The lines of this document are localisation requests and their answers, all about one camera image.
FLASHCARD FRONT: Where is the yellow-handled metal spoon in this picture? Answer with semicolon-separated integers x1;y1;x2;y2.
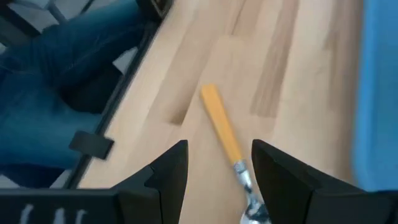
200;83;272;224

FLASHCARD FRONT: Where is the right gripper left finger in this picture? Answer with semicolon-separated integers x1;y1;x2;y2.
0;139;189;224

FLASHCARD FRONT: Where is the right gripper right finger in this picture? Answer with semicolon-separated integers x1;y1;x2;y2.
251;139;398;224

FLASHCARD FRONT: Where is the person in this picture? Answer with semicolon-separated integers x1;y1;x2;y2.
0;0;147;188

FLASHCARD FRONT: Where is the black frame clip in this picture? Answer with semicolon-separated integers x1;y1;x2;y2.
68;130;115;161

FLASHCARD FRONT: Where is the black table frame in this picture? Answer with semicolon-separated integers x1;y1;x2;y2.
63;0;175;189

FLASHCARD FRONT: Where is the blue plastic tray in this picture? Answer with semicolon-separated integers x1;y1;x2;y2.
352;0;398;192

